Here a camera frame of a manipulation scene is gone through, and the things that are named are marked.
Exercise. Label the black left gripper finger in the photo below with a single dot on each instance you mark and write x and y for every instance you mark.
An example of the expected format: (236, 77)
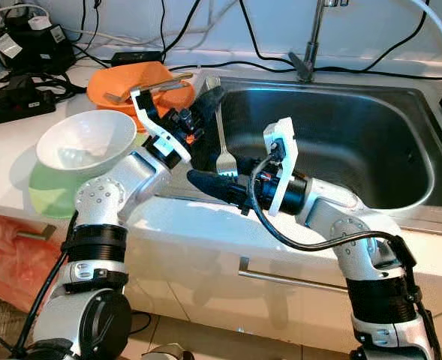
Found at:
(223, 112)
(205, 111)

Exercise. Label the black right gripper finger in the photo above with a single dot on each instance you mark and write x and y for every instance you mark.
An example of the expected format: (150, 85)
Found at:
(220, 191)
(245, 178)

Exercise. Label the silver metal fork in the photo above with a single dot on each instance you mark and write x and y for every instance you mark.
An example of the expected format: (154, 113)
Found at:
(227, 161)
(115, 96)

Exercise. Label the pale green plate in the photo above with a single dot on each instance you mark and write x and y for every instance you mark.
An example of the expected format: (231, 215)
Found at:
(59, 196)

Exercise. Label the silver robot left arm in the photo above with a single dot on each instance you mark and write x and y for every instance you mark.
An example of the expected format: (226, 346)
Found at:
(108, 199)

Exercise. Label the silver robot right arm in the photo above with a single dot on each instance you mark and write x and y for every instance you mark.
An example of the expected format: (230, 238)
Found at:
(348, 225)

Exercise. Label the black adapter brick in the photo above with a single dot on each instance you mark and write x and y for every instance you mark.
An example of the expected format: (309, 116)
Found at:
(134, 58)

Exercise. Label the orange plastic bowl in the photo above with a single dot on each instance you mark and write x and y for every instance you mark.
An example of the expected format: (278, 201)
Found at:
(115, 75)

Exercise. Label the white ceramic bowl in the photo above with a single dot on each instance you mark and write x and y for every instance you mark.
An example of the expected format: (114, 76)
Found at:
(85, 139)

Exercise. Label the white cabinet door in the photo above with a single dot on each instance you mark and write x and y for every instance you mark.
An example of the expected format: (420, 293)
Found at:
(213, 300)

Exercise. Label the chrome sink faucet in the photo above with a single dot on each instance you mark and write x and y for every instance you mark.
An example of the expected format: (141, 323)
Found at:
(314, 37)

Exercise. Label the stainless steel sink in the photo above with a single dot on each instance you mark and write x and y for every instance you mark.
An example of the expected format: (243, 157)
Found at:
(363, 127)

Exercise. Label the black charger with white label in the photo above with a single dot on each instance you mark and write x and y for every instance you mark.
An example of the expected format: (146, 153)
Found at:
(40, 49)

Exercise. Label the black power strip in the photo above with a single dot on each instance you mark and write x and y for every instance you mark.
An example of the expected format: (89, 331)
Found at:
(18, 106)

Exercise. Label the white plug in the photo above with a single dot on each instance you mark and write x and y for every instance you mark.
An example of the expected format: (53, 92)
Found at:
(39, 22)

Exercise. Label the red plastic bag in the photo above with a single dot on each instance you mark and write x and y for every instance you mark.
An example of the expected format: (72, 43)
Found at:
(25, 262)

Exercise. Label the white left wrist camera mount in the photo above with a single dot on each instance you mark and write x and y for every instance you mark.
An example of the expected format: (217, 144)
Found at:
(144, 116)

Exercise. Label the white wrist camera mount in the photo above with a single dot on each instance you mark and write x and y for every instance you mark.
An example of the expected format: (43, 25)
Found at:
(144, 116)
(282, 142)

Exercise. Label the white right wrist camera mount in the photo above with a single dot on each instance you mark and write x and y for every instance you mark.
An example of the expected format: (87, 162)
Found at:
(282, 142)

